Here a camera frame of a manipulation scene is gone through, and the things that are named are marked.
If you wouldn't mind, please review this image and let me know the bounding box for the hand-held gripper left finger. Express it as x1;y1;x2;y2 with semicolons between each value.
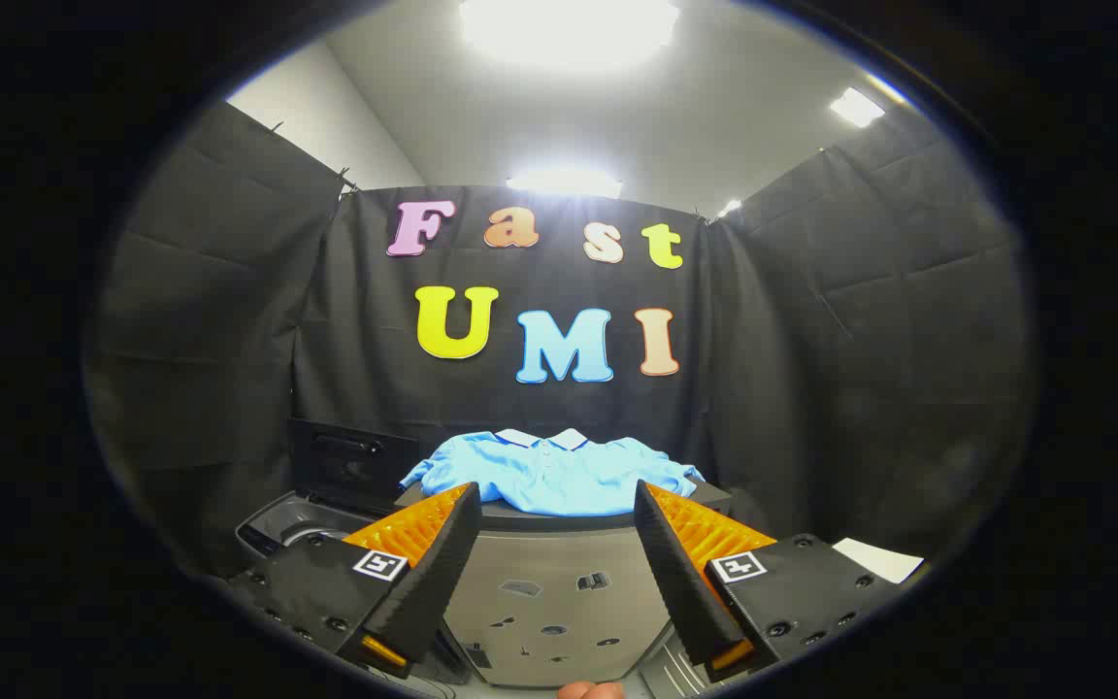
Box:
229;483;482;681

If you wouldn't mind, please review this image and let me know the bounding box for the light blue polo shirt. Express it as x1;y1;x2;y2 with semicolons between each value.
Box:
399;428;706;516

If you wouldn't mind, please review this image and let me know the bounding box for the black backdrop cloth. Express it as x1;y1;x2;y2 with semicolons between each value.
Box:
83;97;1031;583

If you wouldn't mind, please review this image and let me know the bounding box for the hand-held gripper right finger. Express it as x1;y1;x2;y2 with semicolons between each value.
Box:
634;479;909;682

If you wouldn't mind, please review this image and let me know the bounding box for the white sheet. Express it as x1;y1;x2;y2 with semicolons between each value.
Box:
831;537;925;584

